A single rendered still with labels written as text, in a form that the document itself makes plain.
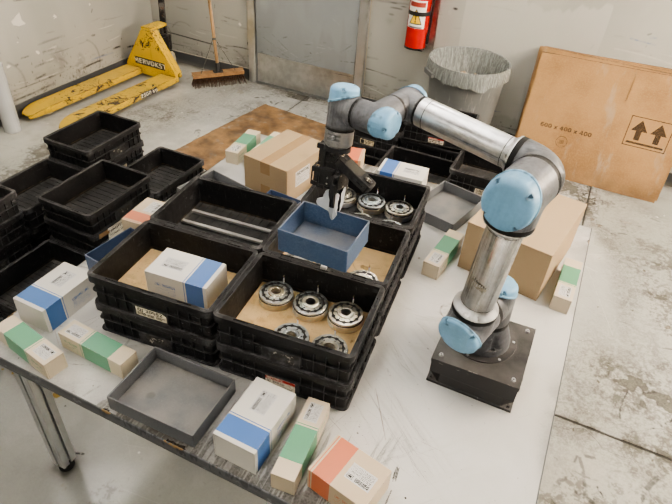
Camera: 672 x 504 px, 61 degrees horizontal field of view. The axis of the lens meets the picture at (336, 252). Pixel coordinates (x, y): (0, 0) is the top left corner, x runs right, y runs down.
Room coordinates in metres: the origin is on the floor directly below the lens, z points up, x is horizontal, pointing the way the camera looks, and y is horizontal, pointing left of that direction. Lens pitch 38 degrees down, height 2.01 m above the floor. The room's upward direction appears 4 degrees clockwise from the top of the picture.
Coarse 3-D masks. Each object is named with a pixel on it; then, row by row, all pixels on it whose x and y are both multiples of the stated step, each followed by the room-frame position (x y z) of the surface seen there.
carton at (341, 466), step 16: (336, 448) 0.80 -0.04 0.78; (352, 448) 0.81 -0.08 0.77; (320, 464) 0.76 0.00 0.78; (336, 464) 0.76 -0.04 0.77; (352, 464) 0.76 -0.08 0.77; (368, 464) 0.77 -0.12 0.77; (320, 480) 0.72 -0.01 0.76; (336, 480) 0.72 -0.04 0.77; (352, 480) 0.72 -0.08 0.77; (368, 480) 0.72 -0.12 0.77; (384, 480) 0.73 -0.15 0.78; (336, 496) 0.69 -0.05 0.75; (352, 496) 0.68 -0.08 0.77; (368, 496) 0.69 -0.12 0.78
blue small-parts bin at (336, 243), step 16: (304, 208) 1.33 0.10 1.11; (320, 208) 1.31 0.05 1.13; (288, 224) 1.25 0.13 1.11; (304, 224) 1.32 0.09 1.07; (320, 224) 1.32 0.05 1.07; (336, 224) 1.30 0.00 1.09; (352, 224) 1.28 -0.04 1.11; (368, 224) 1.25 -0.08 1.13; (288, 240) 1.19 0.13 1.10; (304, 240) 1.17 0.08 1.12; (320, 240) 1.25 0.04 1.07; (336, 240) 1.25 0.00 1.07; (352, 240) 1.26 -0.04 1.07; (304, 256) 1.17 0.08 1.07; (320, 256) 1.15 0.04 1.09; (336, 256) 1.14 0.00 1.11; (352, 256) 1.16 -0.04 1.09
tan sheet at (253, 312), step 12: (252, 300) 1.24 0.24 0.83; (240, 312) 1.19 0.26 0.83; (252, 312) 1.19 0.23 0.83; (264, 312) 1.19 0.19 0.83; (276, 312) 1.20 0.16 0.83; (288, 312) 1.20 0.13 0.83; (264, 324) 1.15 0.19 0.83; (276, 324) 1.15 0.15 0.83; (300, 324) 1.16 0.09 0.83; (312, 324) 1.16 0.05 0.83; (324, 324) 1.16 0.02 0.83; (312, 336) 1.11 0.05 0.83; (348, 336) 1.12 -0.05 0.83; (348, 348) 1.08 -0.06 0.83
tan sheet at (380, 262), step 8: (368, 248) 1.54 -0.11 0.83; (360, 256) 1.49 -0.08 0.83; (368, 256) 1.50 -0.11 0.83; (376, 256) 1.50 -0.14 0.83; (384, 256) 1.50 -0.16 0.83; (392, 256) 1.51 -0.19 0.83; (352, 264) 1.45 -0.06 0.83; (360, 264) 1.45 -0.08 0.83; (368, 264) 1.45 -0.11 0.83; (376, 264) 1.46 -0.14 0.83; (384, 264) 1.46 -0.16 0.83; (376, 272) 1.42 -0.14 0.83; (384, 272) 1.42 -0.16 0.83
